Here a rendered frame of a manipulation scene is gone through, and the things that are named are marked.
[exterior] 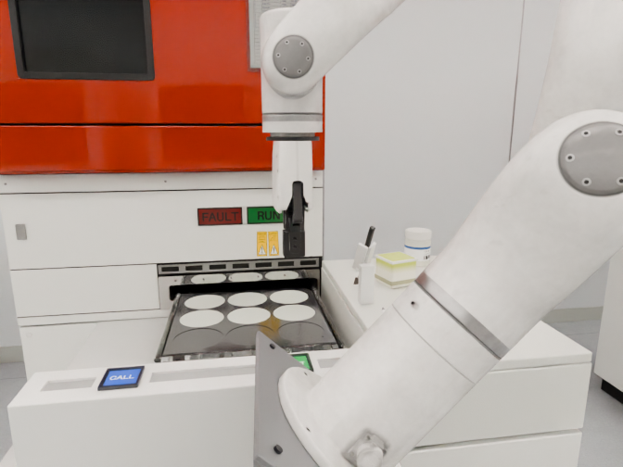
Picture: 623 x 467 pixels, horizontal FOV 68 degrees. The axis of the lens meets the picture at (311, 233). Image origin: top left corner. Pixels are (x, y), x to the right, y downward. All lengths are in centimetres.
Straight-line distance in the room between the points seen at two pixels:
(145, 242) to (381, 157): 186
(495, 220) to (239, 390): 44
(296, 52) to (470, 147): 259
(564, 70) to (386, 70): 234
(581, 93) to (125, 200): 104
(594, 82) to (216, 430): 66
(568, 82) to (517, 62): 266
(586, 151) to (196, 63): 95
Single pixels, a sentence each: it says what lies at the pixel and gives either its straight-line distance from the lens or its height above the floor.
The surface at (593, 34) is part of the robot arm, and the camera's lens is 59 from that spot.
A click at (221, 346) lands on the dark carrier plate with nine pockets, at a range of 98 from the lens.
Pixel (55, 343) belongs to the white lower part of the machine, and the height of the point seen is 77.
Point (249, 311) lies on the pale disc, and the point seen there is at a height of 90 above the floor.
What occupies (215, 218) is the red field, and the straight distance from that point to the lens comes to 127.
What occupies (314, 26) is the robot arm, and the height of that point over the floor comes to 144.
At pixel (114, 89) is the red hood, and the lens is 123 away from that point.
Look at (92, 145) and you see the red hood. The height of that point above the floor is 129.
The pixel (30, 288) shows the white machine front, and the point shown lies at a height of 92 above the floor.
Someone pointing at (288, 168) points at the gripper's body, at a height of 128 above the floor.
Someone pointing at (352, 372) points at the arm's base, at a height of 108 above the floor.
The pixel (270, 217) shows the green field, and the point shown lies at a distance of 127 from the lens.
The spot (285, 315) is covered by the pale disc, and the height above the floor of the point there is 90.
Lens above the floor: 133
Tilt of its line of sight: 13 degrees down
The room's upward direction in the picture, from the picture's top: straight up
